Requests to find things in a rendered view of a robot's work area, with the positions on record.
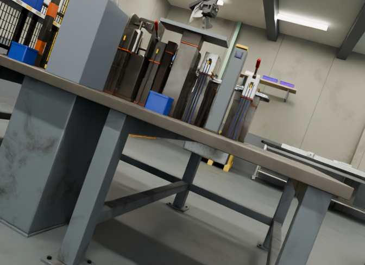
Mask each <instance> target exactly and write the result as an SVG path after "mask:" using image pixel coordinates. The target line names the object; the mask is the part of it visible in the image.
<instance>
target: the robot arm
mask: <svg viewBox="0 0 365 265"><path fill-rule="evenodd" d="M111 1H112V2H113V3H114V4H115V5H117V6H118V7H119V0H111ZM217 3H218V0H196V1H194V2H192V3H190V4H189V8H190V9H191V10H192V11H193V12H192V15H191V18H190V23H191V22H192V21H193V19H194V18H197V17H202V16H204V17H203V19H202V23H203V25H202V30H205V31H206V29H210V28H212V27H213V25H212V23H210V19H209V18H216V16H217V14H218V11H219V8H218V5H217Z"/></svg>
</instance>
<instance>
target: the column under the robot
mask: <svg viewBox="0 0 365 265"><path fill-rule="evenodd" d="M110 109H111V108H109V107H107V106H104V105H102V104H99V103H96V102H93V101H91V100H89V99H86V98H83V97H81V96H78V95H76V94H73V93H70V92H68V91H65V90H63V89H60V88H58V87H55V86H53V85H50V84H47V83H44V82H42V81H40V80H37V79H34V78H32V77H29V76H27V75H25V77H24V80H23V83H22V86H21V89H20V92H19V94H18V97H17V101H16V103H15V106H14V109H13V112H12V114H11V117H10V121H9V124H8V127H7V129H6V132H5V135H4V138H3V141H2V144H1V147H0V222H1V223H3V224H4V225H6V226H8V227H9V228H11V229H13V230H15V231H16V232H18V233H20V234H21V235H23V236H24V237H26V238H28V237H31V236H34V235H37V234H40V233H43V232H46V231H49V230H52V229H55V228H58V227H61V226H64V225H67V224H69V223H70V220H71V217H72V214H73V211H74V208H75V205H76V203H77V200H78V197H79V195H80V191H81V188H82V186H83V183H84V181H85V178H86V175H87V172H88V170H89V166H90V164H91V161H92V158H93V155H94V153H95V150H96V147H97V144H98V141H99V138H100V136H101V133H102V131H103V128H104V124H105V122H106V119H107V116H108V114H109V111H110Z"/></svg>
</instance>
